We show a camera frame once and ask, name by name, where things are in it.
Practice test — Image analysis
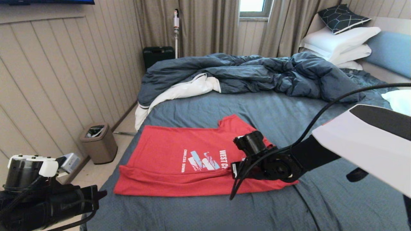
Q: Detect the white stick vacuum cleaner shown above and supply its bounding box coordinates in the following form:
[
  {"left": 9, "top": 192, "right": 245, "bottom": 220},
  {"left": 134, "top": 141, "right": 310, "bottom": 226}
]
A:
[{"left": 173, "top": 10, "right": 179, "bottom": 59}]

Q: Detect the large white pillow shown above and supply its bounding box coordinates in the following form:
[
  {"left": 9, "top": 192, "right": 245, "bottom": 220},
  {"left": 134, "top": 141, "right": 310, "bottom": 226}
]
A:
[{"left": 300, "top": 27, "right": 381, "bottom": 59}]

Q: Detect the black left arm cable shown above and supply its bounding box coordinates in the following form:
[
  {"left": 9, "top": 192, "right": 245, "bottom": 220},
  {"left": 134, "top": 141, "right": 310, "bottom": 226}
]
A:
[{"left": 45, "top": 209, "right": 97, "bottom": 231}]

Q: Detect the taupe trash bin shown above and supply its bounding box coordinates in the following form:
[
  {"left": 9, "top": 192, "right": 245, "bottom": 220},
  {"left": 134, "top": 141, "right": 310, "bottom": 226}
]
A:
[{"left": 80, "top": 124, "right": 118, "bottom": 165}]

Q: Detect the black plastic bin liner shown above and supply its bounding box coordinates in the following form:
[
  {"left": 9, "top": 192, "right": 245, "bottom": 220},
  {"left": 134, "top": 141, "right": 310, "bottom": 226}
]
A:
[{"left": 87, "top": 126, "right": 105, "bottom": 139}]

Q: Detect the blue headboard cushion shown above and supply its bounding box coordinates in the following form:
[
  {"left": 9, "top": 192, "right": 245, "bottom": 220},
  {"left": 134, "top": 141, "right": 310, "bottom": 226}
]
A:
[{"left": 363, "top": 31, "right": 411, "bottom": 79}]

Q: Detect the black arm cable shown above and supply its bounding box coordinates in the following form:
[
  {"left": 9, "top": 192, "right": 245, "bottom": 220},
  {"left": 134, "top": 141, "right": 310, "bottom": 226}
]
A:
[
  {"left": 229, "top": 82, "right": 411, "bottom": 201},
  {"left": 45, "top": 209, "right": 97, "bottom": 231}
]

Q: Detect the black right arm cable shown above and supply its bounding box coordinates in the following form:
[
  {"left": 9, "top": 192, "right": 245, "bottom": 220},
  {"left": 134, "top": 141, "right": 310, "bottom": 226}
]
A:
[{"left": 229, "top": 82, "right": 411, "bottom": 201}]

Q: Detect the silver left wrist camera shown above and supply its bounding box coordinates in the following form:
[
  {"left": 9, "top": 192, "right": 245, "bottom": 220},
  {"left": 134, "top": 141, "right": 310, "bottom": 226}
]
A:
[{"left": 58, "top": 153, "right": 81, "bottom": 174}]

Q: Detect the wall-mounted television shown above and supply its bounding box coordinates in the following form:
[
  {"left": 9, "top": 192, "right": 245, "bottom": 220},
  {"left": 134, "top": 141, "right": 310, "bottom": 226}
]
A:
[{"left": 0, "top": 0, "right": 95, "bottom": 5}]

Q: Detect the red printed t-shirt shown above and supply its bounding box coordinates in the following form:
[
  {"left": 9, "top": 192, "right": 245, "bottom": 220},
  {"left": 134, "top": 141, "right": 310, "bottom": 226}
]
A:
[{"left": 113, "top": 115, "right": 298, "bottom": 197}]

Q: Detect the bed with blue sheet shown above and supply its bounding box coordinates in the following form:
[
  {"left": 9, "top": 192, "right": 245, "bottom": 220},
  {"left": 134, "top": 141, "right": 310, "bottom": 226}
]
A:
[{"left": 80, "top": 69, "right": 411, "bottom": 231}]

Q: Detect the dark blue crumpled duvet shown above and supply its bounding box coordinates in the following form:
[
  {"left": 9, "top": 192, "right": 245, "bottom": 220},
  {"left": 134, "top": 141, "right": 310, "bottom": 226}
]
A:
[{"left": 137, "top": 52, "right": 366, "bottom": 107}]

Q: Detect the window with grey frame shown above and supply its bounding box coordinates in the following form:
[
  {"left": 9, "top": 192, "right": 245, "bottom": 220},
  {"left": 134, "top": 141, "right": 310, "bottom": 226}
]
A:
[{"left": 239, "top": 0, "right": 273, "bottom": 21}]

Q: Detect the white blanket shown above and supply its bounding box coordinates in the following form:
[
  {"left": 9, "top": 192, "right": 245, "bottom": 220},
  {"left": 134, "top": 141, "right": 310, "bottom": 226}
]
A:
[{"left": 135, "top": 74, "right": 221, "bottom": 131}]

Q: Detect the dark geometric patterned cushion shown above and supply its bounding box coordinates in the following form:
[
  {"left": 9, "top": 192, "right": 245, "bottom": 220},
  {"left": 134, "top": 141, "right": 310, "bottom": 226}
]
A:
[{"left": 317, "top": 4, "right": 372, "bottom": 35}]

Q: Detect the black suitcase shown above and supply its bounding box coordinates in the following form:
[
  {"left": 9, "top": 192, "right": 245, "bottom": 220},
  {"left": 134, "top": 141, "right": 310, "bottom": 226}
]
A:
[{"left": 143, "top": 47, "right": 176, "bottom": 71}]

